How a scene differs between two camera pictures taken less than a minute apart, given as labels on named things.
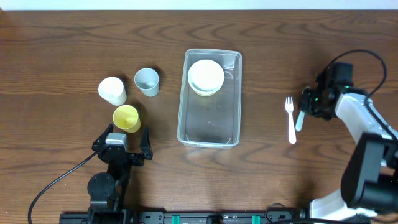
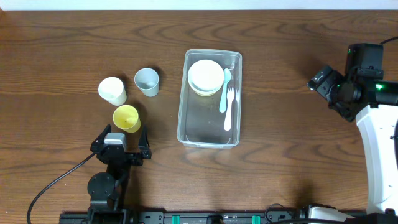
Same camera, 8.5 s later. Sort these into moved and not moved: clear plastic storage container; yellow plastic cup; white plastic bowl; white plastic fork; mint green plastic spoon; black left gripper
Moved: mint green plastic spoon; white plastic fork
Not moved: black left gripper; white plastic bowl; yellow plastic cup; clear plastic storage container
